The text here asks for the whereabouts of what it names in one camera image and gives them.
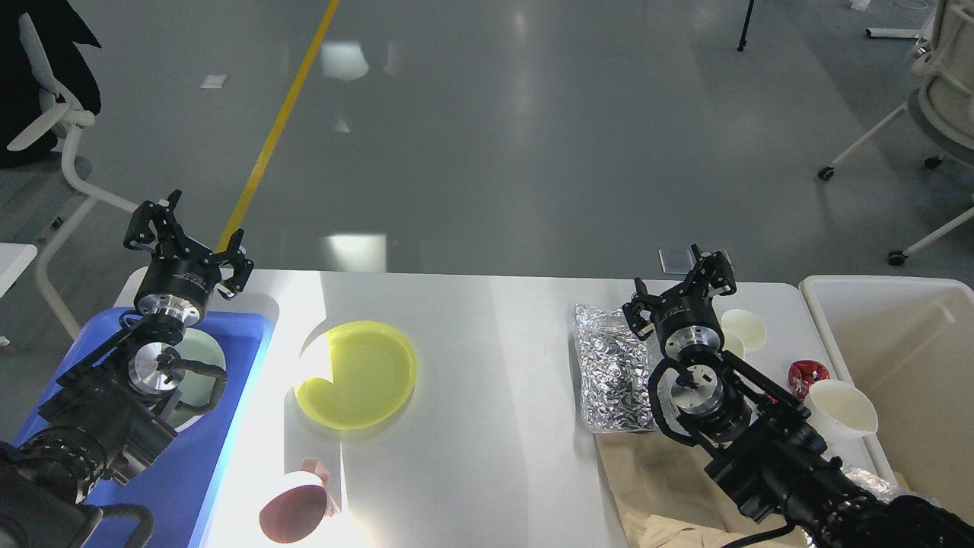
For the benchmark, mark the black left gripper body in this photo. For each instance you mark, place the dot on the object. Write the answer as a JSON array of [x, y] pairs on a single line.
[[178, 282]]

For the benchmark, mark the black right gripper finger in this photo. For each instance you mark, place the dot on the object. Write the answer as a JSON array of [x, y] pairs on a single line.
[[641, 302], [711, 275]]

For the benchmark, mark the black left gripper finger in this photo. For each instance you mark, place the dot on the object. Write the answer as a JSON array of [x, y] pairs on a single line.
[[154, 228], [235, 257]]

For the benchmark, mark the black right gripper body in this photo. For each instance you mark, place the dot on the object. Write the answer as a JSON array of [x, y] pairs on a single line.
[[687, 327]]

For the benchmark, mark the white paper cup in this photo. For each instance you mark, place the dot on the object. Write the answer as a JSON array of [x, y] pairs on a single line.
[[839, 412], [747, 331]]

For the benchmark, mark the yellow plate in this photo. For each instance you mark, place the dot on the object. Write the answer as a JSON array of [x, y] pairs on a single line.
[[355, 375]]

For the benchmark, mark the pink mug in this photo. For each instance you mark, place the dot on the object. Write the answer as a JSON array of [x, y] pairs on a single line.
[[297, 504]]

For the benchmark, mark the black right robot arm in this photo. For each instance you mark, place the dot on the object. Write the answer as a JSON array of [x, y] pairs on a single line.
[[764, 453]]

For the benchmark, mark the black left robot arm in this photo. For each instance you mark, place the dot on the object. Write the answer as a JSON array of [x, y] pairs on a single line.
[[109, 419]]

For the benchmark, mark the silver foil bag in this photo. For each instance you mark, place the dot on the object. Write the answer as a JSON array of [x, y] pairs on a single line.
[[614, 368]]

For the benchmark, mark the pale green plate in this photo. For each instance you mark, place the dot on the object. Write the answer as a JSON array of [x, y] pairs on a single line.
[[195, 389]]

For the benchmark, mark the crushed red can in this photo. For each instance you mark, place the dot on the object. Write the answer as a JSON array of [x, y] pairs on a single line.
[[803, 374]]

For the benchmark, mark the white office chair left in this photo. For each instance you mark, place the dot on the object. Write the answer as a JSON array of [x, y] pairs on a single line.
[[64, 116]]

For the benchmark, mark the white office chair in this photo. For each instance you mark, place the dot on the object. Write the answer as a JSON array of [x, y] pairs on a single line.
[[942, 107], [64, 116]]

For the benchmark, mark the white side table corner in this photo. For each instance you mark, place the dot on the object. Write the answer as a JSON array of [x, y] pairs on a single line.
[[15, 258]]

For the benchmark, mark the brown paper bag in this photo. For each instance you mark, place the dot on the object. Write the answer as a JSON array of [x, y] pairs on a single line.
[[665, 499]]

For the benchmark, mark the white chair leg with caster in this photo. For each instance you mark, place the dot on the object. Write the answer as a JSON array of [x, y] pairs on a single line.
[[899, 257]]

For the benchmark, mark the beige plastic bin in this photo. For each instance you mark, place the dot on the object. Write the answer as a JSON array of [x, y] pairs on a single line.
[[907, 343]]

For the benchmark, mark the blue plastic tray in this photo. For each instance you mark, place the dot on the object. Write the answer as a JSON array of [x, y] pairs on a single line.
[[179, 488]]

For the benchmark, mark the black jacket on chair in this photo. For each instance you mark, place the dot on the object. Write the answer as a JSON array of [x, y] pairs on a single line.
[[61, 29]]

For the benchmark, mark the black tripod leg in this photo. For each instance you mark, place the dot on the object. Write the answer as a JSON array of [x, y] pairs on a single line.
[[746, 24]]

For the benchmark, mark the crumpled clear plastic bag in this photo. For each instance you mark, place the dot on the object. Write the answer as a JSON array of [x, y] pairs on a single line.
[[877, 486]]

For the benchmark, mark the white office chair right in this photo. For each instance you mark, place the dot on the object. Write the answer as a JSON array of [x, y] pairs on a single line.
[[942, 107]]

